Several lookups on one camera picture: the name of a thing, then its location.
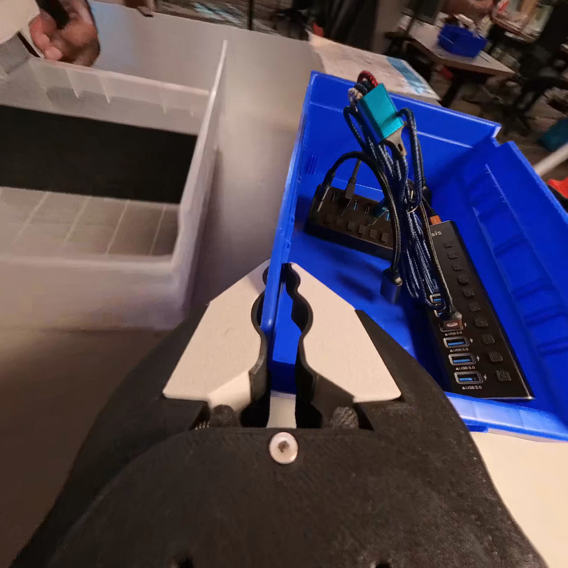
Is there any bundle of braided USB cables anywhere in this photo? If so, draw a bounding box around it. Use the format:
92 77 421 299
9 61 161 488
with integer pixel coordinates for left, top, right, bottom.
343 70 464 321

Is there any printed paper sheet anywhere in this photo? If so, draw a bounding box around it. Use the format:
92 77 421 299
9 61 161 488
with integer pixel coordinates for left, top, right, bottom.
310 35 441 104

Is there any dark grey USB hub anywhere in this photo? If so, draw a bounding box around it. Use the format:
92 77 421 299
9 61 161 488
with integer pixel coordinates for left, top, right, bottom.
305 183 396 261

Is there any black bin divider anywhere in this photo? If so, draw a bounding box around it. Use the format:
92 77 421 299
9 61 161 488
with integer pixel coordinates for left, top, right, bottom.
0 105 199 206

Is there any black long USB hub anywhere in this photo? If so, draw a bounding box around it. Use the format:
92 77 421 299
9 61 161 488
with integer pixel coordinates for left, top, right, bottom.
426 220 534 401

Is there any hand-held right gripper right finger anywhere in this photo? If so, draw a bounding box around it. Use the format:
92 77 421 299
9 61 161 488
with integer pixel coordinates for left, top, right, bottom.
282 262 403 430

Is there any clear plastic bin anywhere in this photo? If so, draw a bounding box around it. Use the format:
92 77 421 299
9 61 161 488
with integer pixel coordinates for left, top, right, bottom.
0 39 230 333

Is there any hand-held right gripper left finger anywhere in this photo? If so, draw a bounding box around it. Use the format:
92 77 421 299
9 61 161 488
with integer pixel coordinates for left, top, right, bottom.
162 259 271 427

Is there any person's left hand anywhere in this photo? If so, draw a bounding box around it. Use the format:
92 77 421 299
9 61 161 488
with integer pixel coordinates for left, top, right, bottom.
28 0 101 68

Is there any blue plastic bin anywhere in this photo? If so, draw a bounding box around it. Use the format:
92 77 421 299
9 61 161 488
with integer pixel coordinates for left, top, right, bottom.
437 23 489 59
259 70 568 443

